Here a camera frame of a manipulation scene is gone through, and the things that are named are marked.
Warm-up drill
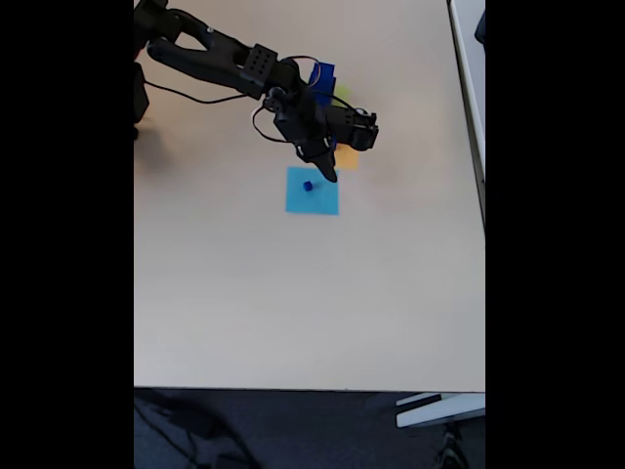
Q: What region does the medium blue cube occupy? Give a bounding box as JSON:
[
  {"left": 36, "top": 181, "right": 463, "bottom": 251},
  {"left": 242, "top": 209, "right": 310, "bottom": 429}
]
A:
[{"left": 308, "top": 63, "right": 338, "bottom": 94}]

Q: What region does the orange paper square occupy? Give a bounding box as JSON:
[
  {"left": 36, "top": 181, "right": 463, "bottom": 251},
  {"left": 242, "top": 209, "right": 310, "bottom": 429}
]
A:
[{"left": 333, "top": 143, "right": 361, "bottom": 172}]

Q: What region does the light blue paper square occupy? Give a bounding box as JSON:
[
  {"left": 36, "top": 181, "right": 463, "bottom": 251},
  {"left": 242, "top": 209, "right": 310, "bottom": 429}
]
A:
[{"left": 284, "top": 165, "right": 341, "bottom": 217}]

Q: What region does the white neighbouring table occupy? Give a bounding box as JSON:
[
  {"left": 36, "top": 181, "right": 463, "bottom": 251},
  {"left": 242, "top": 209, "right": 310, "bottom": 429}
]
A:
[{"left": 445, "top": 0, "right": 486, "bottom": 231}]

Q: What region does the white table foot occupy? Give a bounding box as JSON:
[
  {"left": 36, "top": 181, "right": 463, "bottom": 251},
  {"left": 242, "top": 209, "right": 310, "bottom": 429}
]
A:
[{"left": 395, "top": 392, "right": 486, "bottom": 430}]

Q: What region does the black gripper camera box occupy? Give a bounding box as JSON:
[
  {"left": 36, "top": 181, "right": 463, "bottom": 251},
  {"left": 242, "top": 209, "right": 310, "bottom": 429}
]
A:
[{"left": 324, "top": 107, "right": 380, "bottom": 152}]

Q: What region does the black floor cable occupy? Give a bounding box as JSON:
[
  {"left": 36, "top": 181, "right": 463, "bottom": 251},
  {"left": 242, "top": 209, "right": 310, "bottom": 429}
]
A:
[{"left": 134, "top": 390, "right": 258, "bottom": 469}]

